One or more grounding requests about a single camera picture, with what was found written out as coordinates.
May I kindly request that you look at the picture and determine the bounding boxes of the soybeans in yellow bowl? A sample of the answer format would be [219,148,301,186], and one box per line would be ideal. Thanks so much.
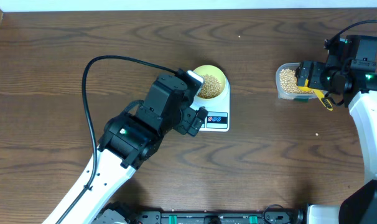
[198,74,222,99]

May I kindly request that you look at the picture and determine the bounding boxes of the soybeans in container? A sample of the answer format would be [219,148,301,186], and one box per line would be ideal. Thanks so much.
[279,68,313,94]

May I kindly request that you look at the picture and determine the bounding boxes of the green tape strip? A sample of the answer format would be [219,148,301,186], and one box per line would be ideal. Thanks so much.
[294,98,309,103]

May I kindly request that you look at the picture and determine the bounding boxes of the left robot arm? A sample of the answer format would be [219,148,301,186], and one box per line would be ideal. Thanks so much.
[45,70,208,223]

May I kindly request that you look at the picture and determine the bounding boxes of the yellow measuring scoop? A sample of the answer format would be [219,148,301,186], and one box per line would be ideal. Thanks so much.
[297,79,333,111]

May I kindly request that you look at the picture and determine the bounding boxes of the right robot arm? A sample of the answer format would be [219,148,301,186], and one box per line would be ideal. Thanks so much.
[295,35,377,223]

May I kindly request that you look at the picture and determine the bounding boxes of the clear plastic container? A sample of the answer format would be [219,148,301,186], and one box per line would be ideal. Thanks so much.
[276,63,316,100]

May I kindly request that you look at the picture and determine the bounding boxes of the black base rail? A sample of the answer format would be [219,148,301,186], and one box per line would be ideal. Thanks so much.
[93,202,306,224]

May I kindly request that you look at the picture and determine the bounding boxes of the white digital kitchen scale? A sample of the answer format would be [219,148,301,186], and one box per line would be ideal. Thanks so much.
[191,79,230,132]

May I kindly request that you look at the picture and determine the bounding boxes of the yellow bowl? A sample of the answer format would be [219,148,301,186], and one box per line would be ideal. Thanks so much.
[194,65,226,100]

